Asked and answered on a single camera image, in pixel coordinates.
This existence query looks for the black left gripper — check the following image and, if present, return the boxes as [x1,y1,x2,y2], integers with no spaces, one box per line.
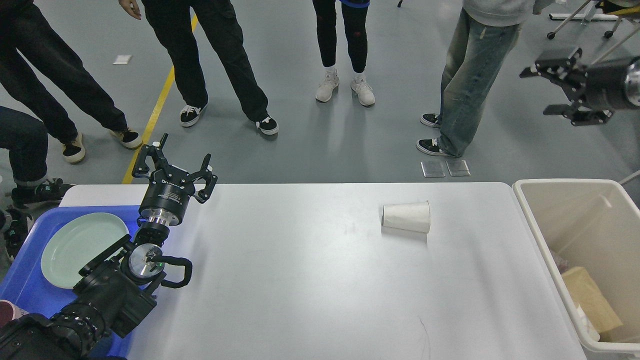
[131,133,218,226]

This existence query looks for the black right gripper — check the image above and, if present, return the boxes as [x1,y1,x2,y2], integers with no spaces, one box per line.
[519,47,640,126]

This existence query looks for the green plate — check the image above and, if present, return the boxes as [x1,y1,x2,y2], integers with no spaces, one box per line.
[40,212,130,289]

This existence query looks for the white paper cup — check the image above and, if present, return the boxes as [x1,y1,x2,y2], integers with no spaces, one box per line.
[381,201,432,234]

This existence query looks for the brown paper bag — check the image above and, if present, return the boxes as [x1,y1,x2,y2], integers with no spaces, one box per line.
[561,266,623,342]

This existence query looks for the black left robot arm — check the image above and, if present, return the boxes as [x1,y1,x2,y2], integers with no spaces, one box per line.
[1,133,218,360]

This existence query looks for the cardigan person right hand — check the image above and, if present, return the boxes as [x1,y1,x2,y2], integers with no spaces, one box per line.
[118,0,142,20]

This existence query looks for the rolling chair base right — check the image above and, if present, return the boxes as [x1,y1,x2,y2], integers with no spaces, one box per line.
[546,0,640,41]

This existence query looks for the person in faded jeans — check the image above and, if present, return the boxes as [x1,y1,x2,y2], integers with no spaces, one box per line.
[416,0,551,158]

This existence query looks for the beige plastic bin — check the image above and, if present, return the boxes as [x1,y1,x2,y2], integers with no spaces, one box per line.
[512,178,640,360]

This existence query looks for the white floor label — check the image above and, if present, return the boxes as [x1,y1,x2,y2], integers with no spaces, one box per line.
[112,54,133,65]

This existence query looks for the floor outlet plate right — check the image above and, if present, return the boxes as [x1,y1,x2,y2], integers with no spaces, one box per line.
[446,159,471,177]

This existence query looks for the floor outlet plate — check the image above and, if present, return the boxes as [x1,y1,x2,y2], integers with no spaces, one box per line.
[420,161,446,178]
[446,159,471,177]

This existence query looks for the seated person dark jeans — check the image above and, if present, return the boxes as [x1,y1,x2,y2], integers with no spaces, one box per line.
[0,106,73,262]

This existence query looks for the floor outlet plate left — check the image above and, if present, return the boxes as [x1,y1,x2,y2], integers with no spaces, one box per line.
[420,161,446,178]

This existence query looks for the person in grey cardigan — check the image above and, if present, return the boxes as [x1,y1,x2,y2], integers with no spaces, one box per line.
[118,0,280,136]

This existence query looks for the blue plastic tray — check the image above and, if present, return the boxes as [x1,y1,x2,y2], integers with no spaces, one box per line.
[1,205,138,318]

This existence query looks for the pink mug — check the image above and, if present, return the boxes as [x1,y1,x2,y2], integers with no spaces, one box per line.
[0,300,29,328]

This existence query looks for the person in black trousers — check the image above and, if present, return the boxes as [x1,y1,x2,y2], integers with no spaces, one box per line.
[0,0,142,164]

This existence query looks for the person with white sneakers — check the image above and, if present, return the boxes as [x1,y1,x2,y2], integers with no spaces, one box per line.
[312,0,376,107]

